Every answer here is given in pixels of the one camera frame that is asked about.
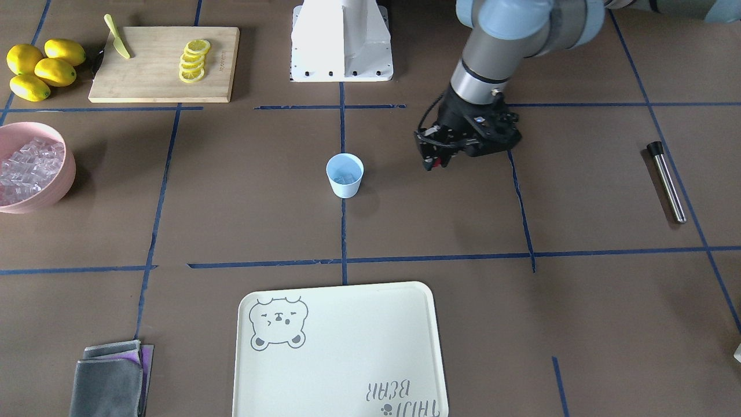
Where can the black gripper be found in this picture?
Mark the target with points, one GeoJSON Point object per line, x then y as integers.
{"type": "Point", "coordinates": [453, 117]}

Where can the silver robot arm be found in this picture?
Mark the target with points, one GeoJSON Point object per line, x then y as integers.
{"type": "Point", "coordinates": [504, 33]}

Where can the light blue cup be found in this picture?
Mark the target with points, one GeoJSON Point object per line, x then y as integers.
{"type": "Point", "coordinates": [345, 162]}

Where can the clear ice cubes pile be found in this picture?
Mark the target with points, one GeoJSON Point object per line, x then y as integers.
{"type": "Point", "coordinates": [30, 169]}

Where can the cream bear tray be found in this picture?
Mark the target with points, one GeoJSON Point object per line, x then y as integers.
{"type": "Point", "coordinates": [357, 350]}

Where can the steel muddler with black tip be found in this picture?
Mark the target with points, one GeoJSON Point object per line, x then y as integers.
{"type": "Point", "coordinates": [657, 153]}

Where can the lemon slices row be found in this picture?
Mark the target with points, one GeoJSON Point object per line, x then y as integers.
{"type": "Point", "coordinates": [192, 62]}

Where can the wooden cutting board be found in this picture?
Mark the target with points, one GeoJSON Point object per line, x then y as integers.
{"type": "Point", "coordinates": [151, 74]}

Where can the yellow green plastic knife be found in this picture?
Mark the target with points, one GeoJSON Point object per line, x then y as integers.
{"type": "Point", "coordinates": [118, 42]}

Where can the yellow lemon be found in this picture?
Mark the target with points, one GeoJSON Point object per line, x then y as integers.
{"type": "Point", "coordinates": [21, 59]}
{"type": "Point", "coordinates": [55, 72]}
{"type": "Point", "coordinates": [67, 50]}
{"type": "Point", "coordinates": [29, 87]}

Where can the grey folded cloth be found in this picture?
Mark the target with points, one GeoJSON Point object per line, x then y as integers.
{"type": "Point", "coordinates": [112, 379]}

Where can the pink bowl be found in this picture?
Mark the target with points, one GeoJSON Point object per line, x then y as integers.
{"type": "Point", "coordinates": [16, 134]}

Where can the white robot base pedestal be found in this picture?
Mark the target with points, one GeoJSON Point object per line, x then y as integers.
{"type": "Point", "coordinates": [340, 41]}

